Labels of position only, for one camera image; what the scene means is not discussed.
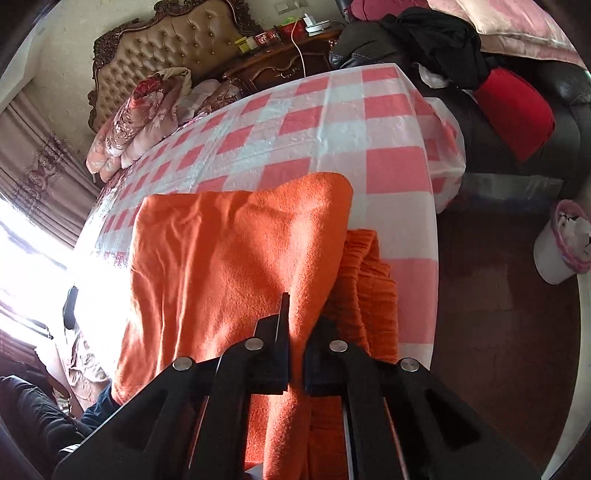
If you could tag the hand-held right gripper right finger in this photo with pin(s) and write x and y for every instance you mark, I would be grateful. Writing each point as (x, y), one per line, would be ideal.
(314, 364)

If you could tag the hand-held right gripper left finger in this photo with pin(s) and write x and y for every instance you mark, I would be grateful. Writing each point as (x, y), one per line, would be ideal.
(281, 337)

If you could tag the orange towel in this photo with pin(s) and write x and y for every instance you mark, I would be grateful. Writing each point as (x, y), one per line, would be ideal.
(221, 258)

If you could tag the person's leg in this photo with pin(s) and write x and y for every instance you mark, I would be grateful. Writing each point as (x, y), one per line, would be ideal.
(37, 410)
(99, 406)

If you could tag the red white checkered tablecloth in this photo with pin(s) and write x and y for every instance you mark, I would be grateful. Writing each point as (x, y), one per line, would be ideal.
(323, 115)

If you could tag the mauve floral pillow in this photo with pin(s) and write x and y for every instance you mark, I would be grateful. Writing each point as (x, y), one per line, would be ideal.
(207, 94)

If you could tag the folded red floral quilt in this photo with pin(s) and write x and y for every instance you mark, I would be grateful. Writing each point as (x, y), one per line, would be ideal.
(134, 124)

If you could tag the white trash bin pink liner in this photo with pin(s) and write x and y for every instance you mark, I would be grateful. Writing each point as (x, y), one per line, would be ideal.
(551, 258)

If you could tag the wooden nightstand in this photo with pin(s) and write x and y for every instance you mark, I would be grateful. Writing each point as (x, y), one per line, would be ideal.
(277, 60)

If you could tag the patterned mauve curtain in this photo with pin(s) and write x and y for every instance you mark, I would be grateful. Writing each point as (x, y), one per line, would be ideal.
(41, 175)

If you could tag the yellow box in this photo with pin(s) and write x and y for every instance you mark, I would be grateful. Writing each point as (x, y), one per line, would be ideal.
(240, 43)

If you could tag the red box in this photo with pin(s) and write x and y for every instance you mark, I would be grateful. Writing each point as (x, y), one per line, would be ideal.
(268, 38)

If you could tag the white cloth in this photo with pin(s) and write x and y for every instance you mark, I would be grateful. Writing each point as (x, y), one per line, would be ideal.
(434, 76)

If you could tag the white charger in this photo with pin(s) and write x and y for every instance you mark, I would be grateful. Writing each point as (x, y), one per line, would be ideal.
(317, 26)

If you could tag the red cushion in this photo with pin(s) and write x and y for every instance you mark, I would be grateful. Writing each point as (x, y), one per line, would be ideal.
(512, 110)

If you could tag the black clothing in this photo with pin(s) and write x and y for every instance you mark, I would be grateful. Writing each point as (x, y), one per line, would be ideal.
(438, 41)

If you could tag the magenta cushion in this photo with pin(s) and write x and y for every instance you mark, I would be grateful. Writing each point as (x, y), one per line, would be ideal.
(383, 9)

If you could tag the black leather sofa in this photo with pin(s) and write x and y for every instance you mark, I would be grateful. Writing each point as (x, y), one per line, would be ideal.
(572, 134)

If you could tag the pink satin pillow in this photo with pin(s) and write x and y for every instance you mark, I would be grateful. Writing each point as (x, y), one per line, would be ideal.
(508, 23)

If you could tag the tufted headboard carved wood frame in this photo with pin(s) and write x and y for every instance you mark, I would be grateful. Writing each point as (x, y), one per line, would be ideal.
(184, 41)

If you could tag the white wall switch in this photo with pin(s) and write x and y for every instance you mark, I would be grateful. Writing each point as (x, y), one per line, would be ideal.
(282, 7)

